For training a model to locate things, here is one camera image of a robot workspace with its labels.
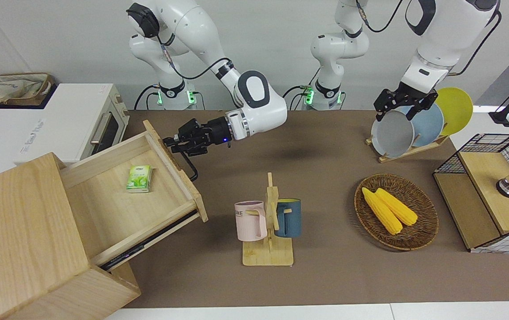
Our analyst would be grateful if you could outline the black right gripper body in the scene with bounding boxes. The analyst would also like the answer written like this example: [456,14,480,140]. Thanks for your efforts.
[192,116,233,146]

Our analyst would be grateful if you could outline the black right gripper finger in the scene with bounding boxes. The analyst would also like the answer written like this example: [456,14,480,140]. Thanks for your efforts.
[162,119,200,146]
[172,144,211,156]

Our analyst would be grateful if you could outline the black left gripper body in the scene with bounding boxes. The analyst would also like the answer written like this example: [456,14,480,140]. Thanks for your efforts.
[373,82,438,108]

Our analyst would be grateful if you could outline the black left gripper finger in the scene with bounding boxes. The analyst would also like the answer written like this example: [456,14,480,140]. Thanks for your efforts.
[374,101,393,122]
[407,103,427,121]

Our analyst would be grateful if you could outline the black metal drawer handle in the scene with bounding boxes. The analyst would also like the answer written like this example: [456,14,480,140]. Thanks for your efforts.
[164,140,199,182]

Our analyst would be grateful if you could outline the light wooden drawer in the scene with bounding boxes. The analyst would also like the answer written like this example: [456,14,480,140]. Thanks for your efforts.
[60,119,209,272]

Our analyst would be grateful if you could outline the light blue plate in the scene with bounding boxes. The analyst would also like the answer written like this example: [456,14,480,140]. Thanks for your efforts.
[399,102,445,148]

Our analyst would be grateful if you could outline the grey plate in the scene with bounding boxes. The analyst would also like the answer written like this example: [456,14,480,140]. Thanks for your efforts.
[371,110,415,158]

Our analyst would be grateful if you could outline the yellow plate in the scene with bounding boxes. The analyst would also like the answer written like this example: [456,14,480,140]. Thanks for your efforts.
[432,87,474,136]

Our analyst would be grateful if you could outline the wooden plate rack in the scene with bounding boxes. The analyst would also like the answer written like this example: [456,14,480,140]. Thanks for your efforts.
[365,133,450,164]

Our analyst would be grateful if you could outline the green tissue pack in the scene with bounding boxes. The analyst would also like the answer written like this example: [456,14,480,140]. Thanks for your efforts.
[126,165,152,193]

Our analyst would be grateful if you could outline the pink mug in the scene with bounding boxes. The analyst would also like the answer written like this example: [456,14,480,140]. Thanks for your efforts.
[234,201,268,242]

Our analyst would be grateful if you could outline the yellow corn cob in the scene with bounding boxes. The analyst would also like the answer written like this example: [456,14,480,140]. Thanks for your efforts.
[361,187,403,235]
[375,188,418,226]

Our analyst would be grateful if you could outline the dark blue mug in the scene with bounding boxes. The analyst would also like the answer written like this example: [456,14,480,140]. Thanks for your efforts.
[274,198,302,238]

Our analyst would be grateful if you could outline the brown wicker basket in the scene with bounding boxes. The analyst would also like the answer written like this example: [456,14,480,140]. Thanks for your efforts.
[354,174,439,252]

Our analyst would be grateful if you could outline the wooden mug rack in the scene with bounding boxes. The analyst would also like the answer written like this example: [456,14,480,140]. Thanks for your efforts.
[242,172,295,267]

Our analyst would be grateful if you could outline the white toaster oven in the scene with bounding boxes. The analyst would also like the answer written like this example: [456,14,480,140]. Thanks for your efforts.
[0,83,130,185]

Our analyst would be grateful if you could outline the brown storage basket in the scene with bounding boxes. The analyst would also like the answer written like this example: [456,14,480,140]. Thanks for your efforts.
[0,72,56,107]

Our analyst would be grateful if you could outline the brown table mat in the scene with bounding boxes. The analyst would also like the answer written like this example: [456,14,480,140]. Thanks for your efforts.
[123,109,509,309]

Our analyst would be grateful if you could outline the cream cloth bag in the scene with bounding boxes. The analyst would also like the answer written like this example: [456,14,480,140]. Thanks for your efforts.
[0,76,48,105]

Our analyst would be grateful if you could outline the light wooden cabinet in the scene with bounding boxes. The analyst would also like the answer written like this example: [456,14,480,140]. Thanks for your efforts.
[0,152,141,320]

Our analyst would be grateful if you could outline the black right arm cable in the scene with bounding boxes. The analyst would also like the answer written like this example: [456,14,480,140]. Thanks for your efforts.
[159,33,232,81]

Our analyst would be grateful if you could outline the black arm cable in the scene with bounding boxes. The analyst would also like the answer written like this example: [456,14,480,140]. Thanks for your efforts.
[356,0,503,77]
[159,33,232,81]

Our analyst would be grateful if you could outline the black right base cable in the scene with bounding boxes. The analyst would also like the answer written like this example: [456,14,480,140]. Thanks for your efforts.
[133,84,159,110]

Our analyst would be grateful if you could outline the black base cable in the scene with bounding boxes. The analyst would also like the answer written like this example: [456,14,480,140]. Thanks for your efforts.
[278,67,321,111]
[133,84,159,110]

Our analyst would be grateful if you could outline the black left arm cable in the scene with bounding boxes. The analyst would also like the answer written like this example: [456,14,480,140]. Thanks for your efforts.
[356,0,503,77]

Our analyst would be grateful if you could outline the black left base cable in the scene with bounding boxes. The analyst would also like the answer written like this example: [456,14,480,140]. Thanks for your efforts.
[278,67,321,111]

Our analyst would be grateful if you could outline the white oven door handle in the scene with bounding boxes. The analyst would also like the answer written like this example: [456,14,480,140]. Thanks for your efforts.
[90,112,112,145]

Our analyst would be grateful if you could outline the wood and wire shelf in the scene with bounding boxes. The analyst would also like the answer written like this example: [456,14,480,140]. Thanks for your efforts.
[433,133,509,254]

